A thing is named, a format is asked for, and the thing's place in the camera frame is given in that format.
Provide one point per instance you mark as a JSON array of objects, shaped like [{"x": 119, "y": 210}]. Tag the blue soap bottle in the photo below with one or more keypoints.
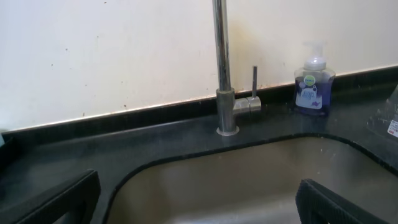
[{"x": 312, "y": 96}]

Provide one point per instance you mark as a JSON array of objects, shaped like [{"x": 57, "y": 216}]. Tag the clear plastic container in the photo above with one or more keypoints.
[{"x": 387, "y": 118}]

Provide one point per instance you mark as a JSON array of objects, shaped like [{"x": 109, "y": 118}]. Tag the steel tap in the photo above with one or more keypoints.
[{"x": 225, "y": 102}]

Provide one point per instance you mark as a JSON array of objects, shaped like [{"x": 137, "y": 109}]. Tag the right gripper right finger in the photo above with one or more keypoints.
[{"x": 326, "y": 205}]

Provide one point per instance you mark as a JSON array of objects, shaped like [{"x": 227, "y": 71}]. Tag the steel sink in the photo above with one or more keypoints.
[{"x": 248, "y": 180}]

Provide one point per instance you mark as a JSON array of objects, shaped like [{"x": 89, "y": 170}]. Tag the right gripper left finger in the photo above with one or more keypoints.
[{"x": 62, "y": 202}]

